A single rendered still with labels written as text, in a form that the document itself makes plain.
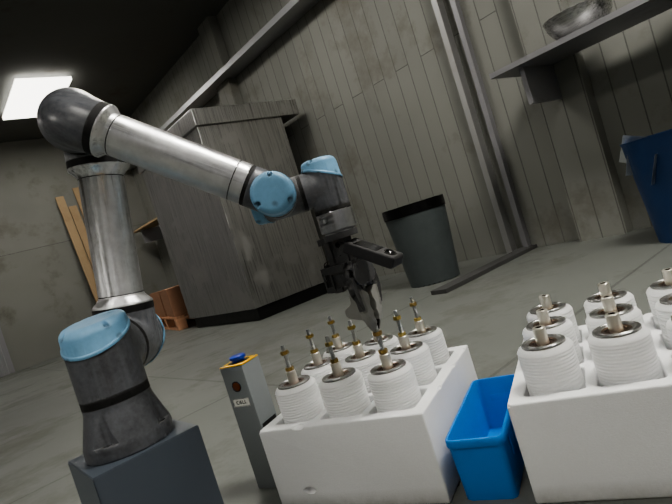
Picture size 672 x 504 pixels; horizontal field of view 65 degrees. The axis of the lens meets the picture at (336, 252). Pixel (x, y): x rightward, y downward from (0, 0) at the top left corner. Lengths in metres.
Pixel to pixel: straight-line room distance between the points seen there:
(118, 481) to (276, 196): 0.51
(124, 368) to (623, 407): 0.81
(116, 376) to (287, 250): 3.99
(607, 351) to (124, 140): 0.87
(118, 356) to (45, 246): 8.23
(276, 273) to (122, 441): 3.89
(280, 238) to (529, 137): 2.30
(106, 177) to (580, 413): 0.94
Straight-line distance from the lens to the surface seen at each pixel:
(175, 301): 6.31
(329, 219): 1.04
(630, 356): 0.97
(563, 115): 3.73
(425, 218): 3.60
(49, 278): 9.11
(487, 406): 1.32
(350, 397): 1.12
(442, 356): 1.29
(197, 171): 0.93
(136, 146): 0.96
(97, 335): 0.96
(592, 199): 3.72
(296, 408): 1.19
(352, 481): 1.16
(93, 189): 1.11
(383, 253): 1.01
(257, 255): 4.70
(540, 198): 3.98
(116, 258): 1.10
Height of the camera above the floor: 0.55
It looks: 2 degrees down
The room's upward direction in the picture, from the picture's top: 17 degrees counter-clockwise
